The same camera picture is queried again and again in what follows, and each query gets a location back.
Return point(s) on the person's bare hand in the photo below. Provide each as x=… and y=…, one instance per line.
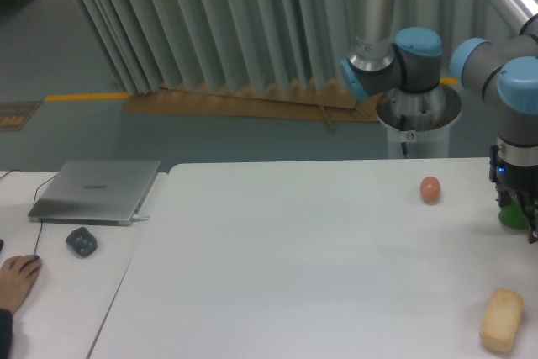
x=17, y=280

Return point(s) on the white usb plug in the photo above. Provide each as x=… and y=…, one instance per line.
x=138, y=218

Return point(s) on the black round puck device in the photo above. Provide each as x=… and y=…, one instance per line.
x=82, y=242

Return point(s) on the beige bread loaf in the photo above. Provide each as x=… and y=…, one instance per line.
x=501, y=321

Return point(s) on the green bell pepper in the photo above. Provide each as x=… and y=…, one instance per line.
x=510, y=216

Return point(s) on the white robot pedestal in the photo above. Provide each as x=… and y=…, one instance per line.
x=418, y=125

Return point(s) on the brown egg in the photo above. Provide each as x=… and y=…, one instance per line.
x=430, y=189

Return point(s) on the black computer mouse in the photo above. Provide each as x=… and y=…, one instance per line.
x=32, y=261

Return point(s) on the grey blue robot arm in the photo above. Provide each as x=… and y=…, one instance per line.
x=404, y=70

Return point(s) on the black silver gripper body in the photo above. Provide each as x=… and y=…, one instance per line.
x=513, y=167

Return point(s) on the silver closed laptop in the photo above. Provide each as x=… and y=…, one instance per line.
x=96, y=192

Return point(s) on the grey pleated curtain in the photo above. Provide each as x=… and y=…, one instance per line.
x=233, y=43

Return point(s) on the dark sleeved forearm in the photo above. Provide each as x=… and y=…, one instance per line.
x=6, y=332

